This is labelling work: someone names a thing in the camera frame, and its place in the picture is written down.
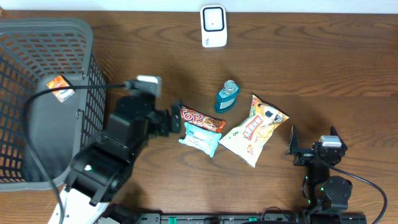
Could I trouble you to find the black left camera cable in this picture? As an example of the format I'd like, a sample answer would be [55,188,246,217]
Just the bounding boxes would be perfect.
[22,83,128,224]

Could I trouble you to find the orange Top chocolate bar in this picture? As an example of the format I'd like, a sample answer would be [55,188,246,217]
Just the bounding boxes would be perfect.
[180,106,226,133]

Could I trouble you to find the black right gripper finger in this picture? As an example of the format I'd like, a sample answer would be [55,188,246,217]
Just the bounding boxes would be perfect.
[330,126,348,150]
[285,126,299,155]

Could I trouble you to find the yellow wiper bag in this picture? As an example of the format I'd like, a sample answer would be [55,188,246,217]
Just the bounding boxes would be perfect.
[218,95,289,167]

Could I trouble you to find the black camera cable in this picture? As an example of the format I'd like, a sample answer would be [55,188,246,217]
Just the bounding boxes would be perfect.
[22,83,128,224]
[317,157,389,224]

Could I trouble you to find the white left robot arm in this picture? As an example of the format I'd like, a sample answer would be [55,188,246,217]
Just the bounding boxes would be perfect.
[49,93,183,223]

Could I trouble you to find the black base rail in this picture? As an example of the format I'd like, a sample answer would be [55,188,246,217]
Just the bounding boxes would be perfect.
[133,212,368,224]

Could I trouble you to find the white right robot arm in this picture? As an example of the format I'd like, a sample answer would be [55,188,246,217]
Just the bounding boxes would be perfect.
[286,126,367,224]

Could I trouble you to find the grey plastic basket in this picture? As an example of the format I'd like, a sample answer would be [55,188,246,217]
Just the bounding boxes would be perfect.
[1,18,106,192]

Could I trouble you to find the teal wet wipes pack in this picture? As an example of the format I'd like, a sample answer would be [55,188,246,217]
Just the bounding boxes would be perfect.
[178,122,222,157]

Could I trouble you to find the black right camera cable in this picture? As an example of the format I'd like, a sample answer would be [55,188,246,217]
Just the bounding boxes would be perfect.
[317,157,389,224]

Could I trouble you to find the blue mouthwash bottle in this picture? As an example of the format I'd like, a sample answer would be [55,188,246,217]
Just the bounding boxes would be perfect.
[215,80,240,113]

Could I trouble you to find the small orange packet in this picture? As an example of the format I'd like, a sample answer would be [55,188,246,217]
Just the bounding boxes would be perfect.
[45,75,76,103]

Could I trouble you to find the white barcode scanner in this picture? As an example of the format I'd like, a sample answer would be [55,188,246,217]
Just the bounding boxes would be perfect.
[200,5,228,48]

